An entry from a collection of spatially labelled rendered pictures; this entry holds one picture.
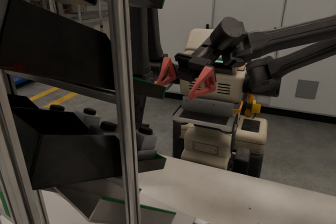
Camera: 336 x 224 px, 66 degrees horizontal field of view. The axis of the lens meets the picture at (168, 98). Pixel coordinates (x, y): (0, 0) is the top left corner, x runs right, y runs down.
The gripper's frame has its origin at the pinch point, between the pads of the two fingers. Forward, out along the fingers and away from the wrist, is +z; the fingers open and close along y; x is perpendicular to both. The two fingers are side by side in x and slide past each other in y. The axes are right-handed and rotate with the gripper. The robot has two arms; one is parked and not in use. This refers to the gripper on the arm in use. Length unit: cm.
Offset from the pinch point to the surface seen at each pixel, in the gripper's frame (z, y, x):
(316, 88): -226, -12, 198
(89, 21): -245, -478, 176
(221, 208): 3.3, 8.3, 48.8
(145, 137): 14.3, 3.6, -0.8
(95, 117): 15.0, -13.0, 0.9
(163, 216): 20.7, 6.3, 20.5
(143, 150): 16.0, 3.6, 1.4
